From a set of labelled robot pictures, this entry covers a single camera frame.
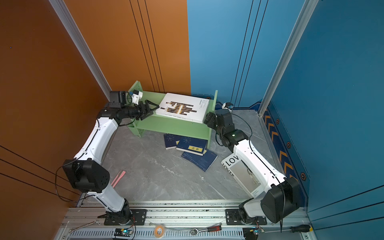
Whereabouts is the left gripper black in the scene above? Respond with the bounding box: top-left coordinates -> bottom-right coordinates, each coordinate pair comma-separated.
122,100 -> 160,121

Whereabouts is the white book with brown pattern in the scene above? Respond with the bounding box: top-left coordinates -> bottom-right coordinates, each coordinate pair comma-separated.
156,93 -> 209,124

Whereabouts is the white LOVER book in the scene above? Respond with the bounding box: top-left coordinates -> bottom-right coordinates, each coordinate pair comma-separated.
221,154 -> 261,198

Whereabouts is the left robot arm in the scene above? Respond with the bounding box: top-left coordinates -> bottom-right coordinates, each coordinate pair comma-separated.
61,90 -> 159,225

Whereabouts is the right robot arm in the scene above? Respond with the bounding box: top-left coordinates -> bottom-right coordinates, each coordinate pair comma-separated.
204,109 -> 301,224

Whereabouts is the green two-tier shelf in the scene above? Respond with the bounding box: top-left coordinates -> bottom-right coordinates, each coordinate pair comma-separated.
128,81 -> 218,148

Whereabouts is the blue book top middle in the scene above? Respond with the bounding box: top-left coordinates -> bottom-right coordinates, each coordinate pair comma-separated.
176,137 -> 208,156

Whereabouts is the blue book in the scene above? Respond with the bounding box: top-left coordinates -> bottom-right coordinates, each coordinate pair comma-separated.
164,134 -> 182,150
176,137 -> 208,156
182,150 -> 218,172

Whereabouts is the blue book rear left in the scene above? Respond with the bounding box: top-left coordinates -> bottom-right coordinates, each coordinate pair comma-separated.
164,134 -> 182,150

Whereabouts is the blue book lower right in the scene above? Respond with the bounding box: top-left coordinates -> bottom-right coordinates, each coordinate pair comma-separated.
182,150 -> 218,172

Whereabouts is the pink strip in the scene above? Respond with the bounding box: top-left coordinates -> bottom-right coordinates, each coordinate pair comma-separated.
111,170 -> 126,188

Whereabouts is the small circuit board right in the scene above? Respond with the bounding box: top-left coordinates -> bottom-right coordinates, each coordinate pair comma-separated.
243,228 -> 263,240

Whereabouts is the small circuit board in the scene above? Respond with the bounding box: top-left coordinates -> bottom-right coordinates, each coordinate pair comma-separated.
113,228 -> 134,240
243,228 -> 263,240

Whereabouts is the tape roll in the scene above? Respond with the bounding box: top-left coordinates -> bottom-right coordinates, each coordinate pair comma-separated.
154,225 -> 166,239

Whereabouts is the small circuit board left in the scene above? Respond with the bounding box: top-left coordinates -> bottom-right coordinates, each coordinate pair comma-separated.
113,228 -> 134,240

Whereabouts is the silver wrench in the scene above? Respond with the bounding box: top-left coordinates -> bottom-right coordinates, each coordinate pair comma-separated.
69,220 -> 100,234

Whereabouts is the yellow black screwdriver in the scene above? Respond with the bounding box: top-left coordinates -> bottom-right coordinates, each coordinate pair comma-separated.
266,225 -> 313,233

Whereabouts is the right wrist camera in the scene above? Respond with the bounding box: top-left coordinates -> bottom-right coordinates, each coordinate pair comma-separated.
222,102 -> 234,111

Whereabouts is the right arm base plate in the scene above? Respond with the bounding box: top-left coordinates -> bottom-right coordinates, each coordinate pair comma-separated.
225,209 -> 267,226

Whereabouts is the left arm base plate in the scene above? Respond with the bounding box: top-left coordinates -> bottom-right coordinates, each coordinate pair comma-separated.
104,209 -> 147,227

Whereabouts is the ratchet with red handle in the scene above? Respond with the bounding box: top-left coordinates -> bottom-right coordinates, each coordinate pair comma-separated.
190,225 -> 222,236

